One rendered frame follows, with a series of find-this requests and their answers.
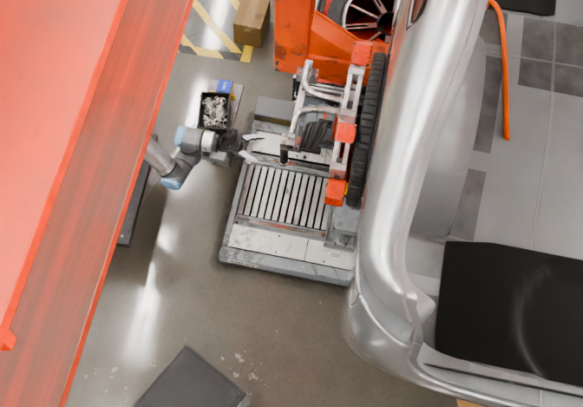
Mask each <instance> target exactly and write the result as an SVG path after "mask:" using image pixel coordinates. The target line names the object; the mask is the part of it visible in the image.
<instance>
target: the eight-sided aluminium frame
mask: <svg viewBox="0 0 583 407"><path fill-rule="evenodd" d="M365 69H366V67H364V66H360V65H355V64H350V66H349V69H348V74H347V82H346V86H345V91H344V99H343V103H342V107H341V108H340V112H339V117H338V121H341V122H346V123H351V124H355V121H356V116H357V107H358V103H359V100H360V96H361V92H362V87H363V86H362V83H363V80H364V72H365ZM353 81H355V82H357V84H352V83H353ZM350 90H351V91H356V93H355V97H354V102H353V106H352V109H347V108H346V106H347V101H348V97H349V93H350ZM341 144H342V142H340V141H335V145H334V149H333V155H332V157H331V164H330V170H329V172H330V174H329V178H332V179H338V180H342V181H344V179H345V175H346V168H347V162H348V157H349V152H350V143H345V148H344V156H343V159H342V158H338V157H339V153H340V148H341Z"/></svg>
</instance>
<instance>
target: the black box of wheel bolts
mask: <svg viewBox="0 0 583 407"><path fill-rule="evenodd" d="M231 106H232V104H231V93H226V92H209V91H201V94H200V109H199V117H198V126H197V128H198V129H200V128H207V129H209V131H213V132H216V134H217V135H219V138H220V137H221V136H222V135H223V134H225V133H226V132H228V131H229V127H230V116H231Z"/></svg>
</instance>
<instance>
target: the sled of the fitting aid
mask: <svg viewBox="0 0 583 407"><path fill-rule="evenodd" d="M336 211H337V207H336V206H331V210H330V215H329V219H328V224H327V228H326V234H325V238H324V247H328V248H332V249H337V250H341V251H346V252H350V253H351V250H352V245H353V240H354V236H352V235H348V234H343V233H334V232H332V229H333V225H334V220H335V216H336Z"/></svg>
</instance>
